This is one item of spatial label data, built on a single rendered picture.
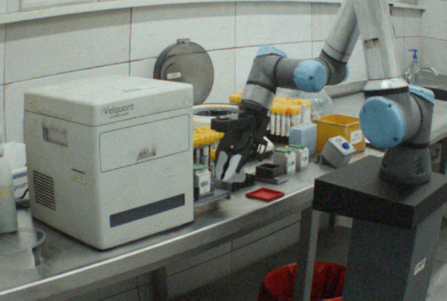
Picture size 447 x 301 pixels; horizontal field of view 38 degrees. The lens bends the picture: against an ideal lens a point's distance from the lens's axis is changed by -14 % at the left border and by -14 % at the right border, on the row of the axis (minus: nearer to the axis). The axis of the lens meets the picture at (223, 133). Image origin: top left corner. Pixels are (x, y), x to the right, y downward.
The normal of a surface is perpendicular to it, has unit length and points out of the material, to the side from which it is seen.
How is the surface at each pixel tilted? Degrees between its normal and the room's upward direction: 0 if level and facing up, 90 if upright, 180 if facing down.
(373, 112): 97
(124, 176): 90
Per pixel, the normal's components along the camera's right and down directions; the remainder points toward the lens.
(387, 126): -0.63, 0.29
